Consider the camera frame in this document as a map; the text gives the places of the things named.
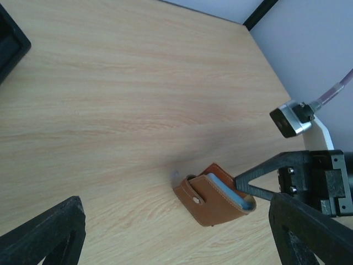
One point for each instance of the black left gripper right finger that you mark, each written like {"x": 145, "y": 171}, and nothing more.
{"x": 303, "y": 235}

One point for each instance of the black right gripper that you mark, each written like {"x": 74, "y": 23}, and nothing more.
{"x": 320, "y": 179}

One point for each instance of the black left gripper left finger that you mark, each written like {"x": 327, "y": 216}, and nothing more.
{"x": 56, "y": 236}

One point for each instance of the brown leather card holder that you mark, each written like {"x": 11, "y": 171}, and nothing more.
{"x": 211, "y": 197}

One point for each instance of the black storage bin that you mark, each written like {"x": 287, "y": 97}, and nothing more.
{"x": 14, "y": 44}

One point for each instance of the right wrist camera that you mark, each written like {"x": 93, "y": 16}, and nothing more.
{"x": 294, "y": 119}

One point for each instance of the black enclosure frame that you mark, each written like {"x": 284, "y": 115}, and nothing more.
{"x": 246, "y": 13}

